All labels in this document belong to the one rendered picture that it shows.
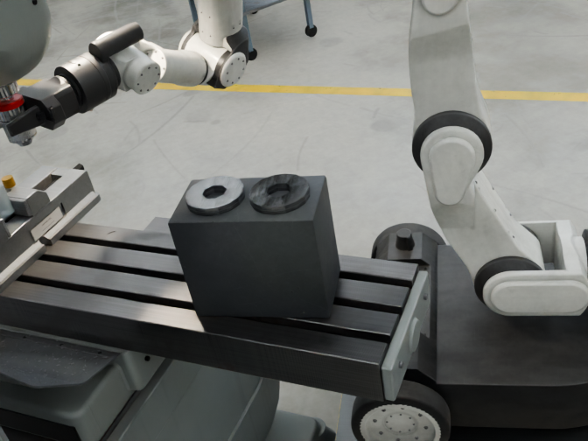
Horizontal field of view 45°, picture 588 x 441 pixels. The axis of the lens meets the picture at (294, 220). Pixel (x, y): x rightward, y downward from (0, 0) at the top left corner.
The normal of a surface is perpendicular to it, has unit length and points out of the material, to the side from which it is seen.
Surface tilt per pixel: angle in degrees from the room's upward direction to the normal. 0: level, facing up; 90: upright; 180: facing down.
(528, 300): 90
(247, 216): 0
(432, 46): 115
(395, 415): 90
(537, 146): 0
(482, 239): 90
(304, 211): 0
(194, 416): 90
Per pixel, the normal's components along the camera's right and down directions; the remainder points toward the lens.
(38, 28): 0.92, 0.35
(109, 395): 0.92, 0.10
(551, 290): -0.16, 0.58
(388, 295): -0.15, -0.81
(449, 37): -0.01, 0.87
